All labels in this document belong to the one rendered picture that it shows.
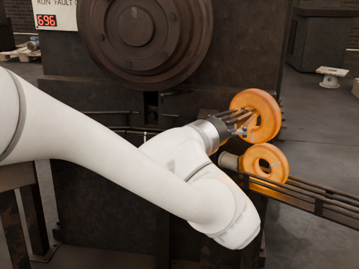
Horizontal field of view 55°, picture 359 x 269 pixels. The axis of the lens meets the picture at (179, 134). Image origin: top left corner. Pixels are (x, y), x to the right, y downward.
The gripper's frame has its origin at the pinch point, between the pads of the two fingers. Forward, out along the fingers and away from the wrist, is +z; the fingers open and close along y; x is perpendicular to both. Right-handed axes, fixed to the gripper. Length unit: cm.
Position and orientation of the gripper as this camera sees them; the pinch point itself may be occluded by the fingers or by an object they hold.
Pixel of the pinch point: (254, 111)
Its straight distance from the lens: 99.2
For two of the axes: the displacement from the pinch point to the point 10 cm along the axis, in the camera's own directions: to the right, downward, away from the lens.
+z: 7.0, -3.3, 6.3
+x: -0.2, -8.9, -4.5
